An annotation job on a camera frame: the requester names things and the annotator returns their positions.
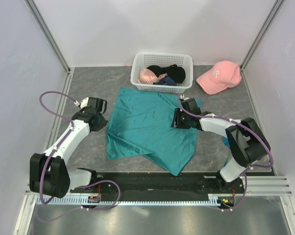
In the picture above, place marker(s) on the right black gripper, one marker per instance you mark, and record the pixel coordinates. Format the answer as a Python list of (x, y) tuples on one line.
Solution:
[(176, 121)]

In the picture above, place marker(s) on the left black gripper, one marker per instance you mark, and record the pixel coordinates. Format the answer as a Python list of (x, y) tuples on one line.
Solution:
[(102, 125)]

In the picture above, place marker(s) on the teal satin napkin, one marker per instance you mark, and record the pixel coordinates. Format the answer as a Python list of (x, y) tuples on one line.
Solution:
[(141, 125)]

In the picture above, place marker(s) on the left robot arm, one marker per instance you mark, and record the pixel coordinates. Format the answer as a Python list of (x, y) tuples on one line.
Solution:
[(48, 173)]

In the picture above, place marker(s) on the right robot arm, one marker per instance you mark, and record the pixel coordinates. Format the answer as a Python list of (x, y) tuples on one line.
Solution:
[(248, 146)]

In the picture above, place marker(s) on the navy blue garment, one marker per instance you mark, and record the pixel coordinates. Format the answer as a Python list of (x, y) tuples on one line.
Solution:
[(167, 81)]

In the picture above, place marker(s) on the black garment in basket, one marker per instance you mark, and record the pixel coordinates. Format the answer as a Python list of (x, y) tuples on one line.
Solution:
[(175, 72)]

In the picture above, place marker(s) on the pink baseball cap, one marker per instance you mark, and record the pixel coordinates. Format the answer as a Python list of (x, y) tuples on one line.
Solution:
[(223, 75)]

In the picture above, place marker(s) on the white plastic basket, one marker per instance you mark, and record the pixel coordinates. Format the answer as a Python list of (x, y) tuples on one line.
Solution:
[(144, 59)]

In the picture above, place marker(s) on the peach satin garment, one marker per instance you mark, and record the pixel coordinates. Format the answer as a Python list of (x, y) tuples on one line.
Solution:
[(148, 77)]

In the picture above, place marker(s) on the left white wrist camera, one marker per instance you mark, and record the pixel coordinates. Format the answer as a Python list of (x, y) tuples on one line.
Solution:
[(82, 104)]

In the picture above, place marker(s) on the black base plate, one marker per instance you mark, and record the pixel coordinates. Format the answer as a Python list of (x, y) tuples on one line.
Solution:
[(161, 184)]

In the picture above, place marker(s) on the light blue cable duct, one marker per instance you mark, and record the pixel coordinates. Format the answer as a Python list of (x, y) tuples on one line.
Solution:
[(86, 200)]

